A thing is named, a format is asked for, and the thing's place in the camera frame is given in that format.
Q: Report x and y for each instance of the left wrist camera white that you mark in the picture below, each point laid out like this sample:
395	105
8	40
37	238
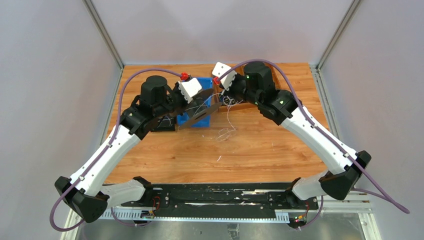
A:
189	89

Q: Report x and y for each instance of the blue plastic bin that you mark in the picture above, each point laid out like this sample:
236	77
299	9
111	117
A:
206	83

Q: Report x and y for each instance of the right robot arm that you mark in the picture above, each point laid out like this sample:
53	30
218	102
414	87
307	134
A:
255	85

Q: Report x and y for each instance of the aluminium frame rail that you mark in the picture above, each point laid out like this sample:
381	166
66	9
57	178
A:
355	202

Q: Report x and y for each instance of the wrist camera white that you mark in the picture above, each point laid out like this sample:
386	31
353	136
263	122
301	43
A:
223	75
189	89

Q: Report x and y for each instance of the wooden compartment tray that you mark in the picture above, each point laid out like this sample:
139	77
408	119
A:
239	70

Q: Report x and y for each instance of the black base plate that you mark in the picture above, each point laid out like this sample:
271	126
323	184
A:
221	200

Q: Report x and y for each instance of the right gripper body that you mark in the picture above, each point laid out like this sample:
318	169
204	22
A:
237	90

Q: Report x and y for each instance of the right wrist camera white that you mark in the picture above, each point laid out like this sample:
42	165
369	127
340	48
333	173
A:
223	75

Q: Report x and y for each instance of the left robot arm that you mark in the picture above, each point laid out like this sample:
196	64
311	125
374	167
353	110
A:
84	192

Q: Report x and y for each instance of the black plastic bin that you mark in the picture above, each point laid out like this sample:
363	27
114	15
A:
166	124

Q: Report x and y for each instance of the dark grey cable spool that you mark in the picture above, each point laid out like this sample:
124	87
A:
200	108

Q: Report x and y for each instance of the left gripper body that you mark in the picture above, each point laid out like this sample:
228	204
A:
175	101

